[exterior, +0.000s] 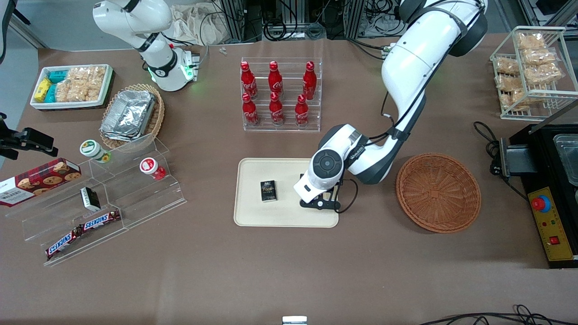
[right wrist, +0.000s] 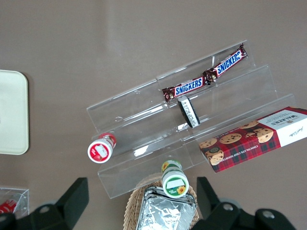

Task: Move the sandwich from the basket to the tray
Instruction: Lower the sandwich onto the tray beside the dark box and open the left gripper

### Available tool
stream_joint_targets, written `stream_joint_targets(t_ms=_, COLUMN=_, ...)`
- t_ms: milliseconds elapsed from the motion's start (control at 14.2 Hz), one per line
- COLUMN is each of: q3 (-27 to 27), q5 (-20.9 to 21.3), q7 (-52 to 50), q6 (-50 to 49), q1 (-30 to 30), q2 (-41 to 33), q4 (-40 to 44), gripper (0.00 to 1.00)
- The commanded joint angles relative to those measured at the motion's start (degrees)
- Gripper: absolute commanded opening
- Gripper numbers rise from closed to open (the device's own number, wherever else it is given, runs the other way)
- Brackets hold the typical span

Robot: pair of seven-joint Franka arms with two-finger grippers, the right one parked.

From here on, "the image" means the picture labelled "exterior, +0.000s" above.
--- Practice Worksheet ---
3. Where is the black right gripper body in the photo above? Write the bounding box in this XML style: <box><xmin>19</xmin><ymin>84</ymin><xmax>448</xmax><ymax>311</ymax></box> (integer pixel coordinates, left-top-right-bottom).
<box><xmin>0</xmin><ymin>113</ymin><xmax>21</xmax><ymax>161</ymax></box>

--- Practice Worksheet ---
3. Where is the small black sandwich box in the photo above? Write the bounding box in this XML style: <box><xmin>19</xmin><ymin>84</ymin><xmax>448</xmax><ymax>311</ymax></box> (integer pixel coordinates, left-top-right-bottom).
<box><xmin>80</xmin><ymin>187</ymin><xmax>102</xmax><ymax>212</ymax></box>
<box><xmin>260</xmin><ymin>180</ymin><xmax>277</xmax><ymax>203</ymax></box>

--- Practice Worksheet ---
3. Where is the beige plastic serving tray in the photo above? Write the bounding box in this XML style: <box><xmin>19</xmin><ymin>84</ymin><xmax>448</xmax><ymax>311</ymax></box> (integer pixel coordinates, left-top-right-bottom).
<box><xmin>233</xmin><ymin>158</ymin><xmax>339</xmax><ymax>228</ymax></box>

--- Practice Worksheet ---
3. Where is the aluminium foil tray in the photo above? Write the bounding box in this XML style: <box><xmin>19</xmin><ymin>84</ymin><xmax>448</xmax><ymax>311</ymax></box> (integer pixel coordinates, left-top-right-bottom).
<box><xmin>100</xmin><ymin>124</ymin><xmax>147</xmax><ymax>142</ymax></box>
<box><xmin>105</xmin><ymin>89</ymin><xmax>157</xmax><ymax>132</ymax></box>

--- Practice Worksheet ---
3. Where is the brown round wicker basket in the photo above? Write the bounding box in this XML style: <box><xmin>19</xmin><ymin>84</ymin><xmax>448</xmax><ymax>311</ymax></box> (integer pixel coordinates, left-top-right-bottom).
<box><xmin>396</xmin><ymin>153</ymin><xmax>482</xmax><ymax>234</ymax></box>

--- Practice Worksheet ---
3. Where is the light wicker basket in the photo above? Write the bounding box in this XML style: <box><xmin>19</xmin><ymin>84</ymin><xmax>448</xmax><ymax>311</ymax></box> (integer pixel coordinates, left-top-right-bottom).
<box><xmin>99</xmin><ymin>84</ymin><xmax>165</xmax><ymax>149</ymax></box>

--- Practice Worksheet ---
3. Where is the red tartan Walkers cookie box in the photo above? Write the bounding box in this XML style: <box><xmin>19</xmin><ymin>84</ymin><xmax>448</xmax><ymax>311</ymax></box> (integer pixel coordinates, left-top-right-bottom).
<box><xmin>0</xmin><ymin>158</ymin><xmax>82</xmax><ymax>208</ymax></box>

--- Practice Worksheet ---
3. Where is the white plastic snack bin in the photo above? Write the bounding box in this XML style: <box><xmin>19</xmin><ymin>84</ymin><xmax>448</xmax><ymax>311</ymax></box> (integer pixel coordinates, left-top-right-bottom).
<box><xmin>30</xmin><ymin>64</ymin><xmax>113</xmax><ymax>111</ymax></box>

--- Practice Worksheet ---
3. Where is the green lidded sunflower snack cup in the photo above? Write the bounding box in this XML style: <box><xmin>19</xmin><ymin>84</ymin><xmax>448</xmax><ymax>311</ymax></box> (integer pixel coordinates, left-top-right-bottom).
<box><xmin>80</xmin><ymin>139</ymin><xmax>112</xmax><ymax>163</ymax></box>

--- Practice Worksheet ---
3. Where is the yellow snack packet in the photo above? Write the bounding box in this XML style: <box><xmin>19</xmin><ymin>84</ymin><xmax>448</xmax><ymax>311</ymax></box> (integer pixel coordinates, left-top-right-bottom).
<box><xmin>34</xmin><ymin>78</ymin><xmax>52</xmax><ymax>103</ymax></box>

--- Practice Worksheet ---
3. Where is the clear rice cracker bag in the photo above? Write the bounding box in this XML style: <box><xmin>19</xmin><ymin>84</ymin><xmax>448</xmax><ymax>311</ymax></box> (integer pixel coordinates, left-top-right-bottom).
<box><xmin>522</xmin><ymin>47</ymin><xmax>557</xmax><ymax>66</ymax></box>
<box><xmin>524</xmin><ymin>63</ymin><xmax>564</xmax><ymax>85</ymax></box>
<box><xmin>517</xmin><ymin>32</ymin><xmax>546</xmax><ymax>49</ymax></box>
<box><xmin>495</xmin><ymin>74</ymin><xmax>524</xmax><ymax>92</ymax></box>
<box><xmin>68</xmin><ymin>66</ymin><xmax>107</xmax><ymax>85</ymax></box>
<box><xmin>499</xmin><ymin>89</ymin><xmax>530</xmax><ymax>111</ymax></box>
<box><xmin>55</xmin><ymin>79</ymin><xmax>103</xmax><ymax>103</ymax></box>
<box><xmin>495</xmin><ymin>57</ymin><xmax>521</xmax><ymax>75</ymax></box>

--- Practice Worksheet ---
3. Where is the red Coca-Cola bottle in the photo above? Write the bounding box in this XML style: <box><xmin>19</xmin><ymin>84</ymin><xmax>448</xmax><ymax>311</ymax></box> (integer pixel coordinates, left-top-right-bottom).
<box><xmin>268</xmin><ymin>61</ymin><xmax>284</xmax><ymax>98</ymax></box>
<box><xmin>295</xmin><ymin>94</ymin><xmax>310</xmax><ymax>128</ymax></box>
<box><xmin>269</xmin><ymin>92</ymin><xmax>285</xmax><ymax>126</ymax></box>
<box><xmin>303</xmin><ymin>61</ymin><xmax>317</xmax><ymax>101</ymax></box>
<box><xmin>240</xmin><ymin>61</ymin><xmax>258</xmax><ymax>100</ymax></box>
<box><xmin>242</xmin><ymin>93</ymin><xmax>260</xmax><ymax>127</ymax></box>

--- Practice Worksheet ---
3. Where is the clear acrylic bottle rack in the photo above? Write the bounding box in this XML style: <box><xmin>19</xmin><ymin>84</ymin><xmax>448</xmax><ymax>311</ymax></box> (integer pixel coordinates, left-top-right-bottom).
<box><xmin>241</xmin><ymin>57</ymin><xmax>323</xmax><ymax>132</ymax></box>

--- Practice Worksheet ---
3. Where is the brown Snickers chocolate bar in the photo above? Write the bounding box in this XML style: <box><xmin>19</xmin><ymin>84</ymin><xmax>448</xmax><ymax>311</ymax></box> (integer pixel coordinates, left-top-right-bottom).
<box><xmin>81</xmin><ymin>209</ymin><xmax>122</xmax><ymax>232</ymax></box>
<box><xmin>45</xmin><ymin>228</ymin><xmax>84</xmax><ymax>259</ymax></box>

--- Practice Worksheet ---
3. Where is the red lidded snack cup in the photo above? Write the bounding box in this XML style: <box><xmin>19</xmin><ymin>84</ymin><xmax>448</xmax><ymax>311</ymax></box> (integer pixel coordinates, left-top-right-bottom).
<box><xmin>139</xmin><ymin>157</ymin><xmax>167</xmax><ymax>181</ymax></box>

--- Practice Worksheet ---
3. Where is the clear acrylic stepped display stand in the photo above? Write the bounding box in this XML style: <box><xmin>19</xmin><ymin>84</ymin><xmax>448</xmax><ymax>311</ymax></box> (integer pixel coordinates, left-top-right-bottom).
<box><xmin>5</xmin><ymin>133</ymin><xmax>187</xmax><ymax>267</ymax></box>

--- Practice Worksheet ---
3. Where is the black background stand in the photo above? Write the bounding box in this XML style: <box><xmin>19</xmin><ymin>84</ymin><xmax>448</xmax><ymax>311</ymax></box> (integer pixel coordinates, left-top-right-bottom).
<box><xmin>0</xmin><ymin>0</ymin><xmax>32</xmax><ymax>64</ymax></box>

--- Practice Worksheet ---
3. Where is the beige crumpled cloth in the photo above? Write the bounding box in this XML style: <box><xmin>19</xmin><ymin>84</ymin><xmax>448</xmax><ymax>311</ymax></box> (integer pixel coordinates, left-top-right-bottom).
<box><xmin>169</xmin><ymin>4</ymin><xmax>226</xmax><ymax>46</ymax></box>

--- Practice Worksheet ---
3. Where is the red emergency stop button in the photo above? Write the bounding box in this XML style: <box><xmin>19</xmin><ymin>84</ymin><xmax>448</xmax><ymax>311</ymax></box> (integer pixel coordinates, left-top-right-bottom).
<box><xmin>531</xmin><ymin>195</ymin><xmax>552</xmax><ymax>213</ymax></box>

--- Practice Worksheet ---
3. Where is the black yellow sealing machine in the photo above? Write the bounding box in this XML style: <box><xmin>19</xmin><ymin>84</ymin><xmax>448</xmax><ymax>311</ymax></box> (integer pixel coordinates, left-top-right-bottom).
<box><xmin>499</xmin><ymin>124</ymin><xmax>578</xmax><ymax>269</ymax></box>

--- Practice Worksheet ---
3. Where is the clear plastic container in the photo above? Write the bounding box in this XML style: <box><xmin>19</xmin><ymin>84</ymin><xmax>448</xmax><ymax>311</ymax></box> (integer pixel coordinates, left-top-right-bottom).
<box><xmin>553</xmin><ymin>134</ymin><xmax>578</xmax><ymax>186</ymax></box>

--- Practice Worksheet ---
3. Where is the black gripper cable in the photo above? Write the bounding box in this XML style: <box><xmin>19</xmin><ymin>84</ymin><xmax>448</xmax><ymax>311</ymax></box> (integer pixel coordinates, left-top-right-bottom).
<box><xmin>336</xmin><ymin>178</ymin><xmax>359</xmax><ymax>214</ymax></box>

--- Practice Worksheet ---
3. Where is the black coiled cable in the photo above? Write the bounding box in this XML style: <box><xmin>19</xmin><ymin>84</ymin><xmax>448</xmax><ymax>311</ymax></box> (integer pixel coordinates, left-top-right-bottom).
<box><xmin>263</xmin><ymin>18</ymin><xmax>294</xmax><ymax>42</ymax></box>

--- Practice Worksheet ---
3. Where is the aluminium frame rack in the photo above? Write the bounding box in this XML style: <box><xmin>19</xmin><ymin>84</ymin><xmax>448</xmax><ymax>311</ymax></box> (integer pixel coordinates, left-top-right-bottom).
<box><xmin>220</xmin><ymin>0</ymin><xmax>366</xmax><ymax>41</ymax></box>

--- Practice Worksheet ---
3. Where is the black machine power cable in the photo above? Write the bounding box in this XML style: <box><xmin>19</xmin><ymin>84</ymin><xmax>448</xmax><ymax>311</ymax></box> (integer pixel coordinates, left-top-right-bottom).
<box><xmin>473</xmin><ymin>121</ymin><xmax>529</xmax><ymax>199</ymax></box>

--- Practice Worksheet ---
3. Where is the black floor cable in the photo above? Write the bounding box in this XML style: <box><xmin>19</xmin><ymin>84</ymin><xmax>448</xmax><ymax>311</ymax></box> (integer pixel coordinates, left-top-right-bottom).
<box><xmin>418</xmin><ymin>305</ymin><xmax>578</xmax><ymax>325</ymax></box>

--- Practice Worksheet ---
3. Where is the white wire tiered basket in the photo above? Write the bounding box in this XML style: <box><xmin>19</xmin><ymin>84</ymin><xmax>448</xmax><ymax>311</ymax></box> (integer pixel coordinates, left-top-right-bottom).
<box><xmin>490</xmin><ymin>26</ymin><xmax>578</xmax><ymax>121</ymax></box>

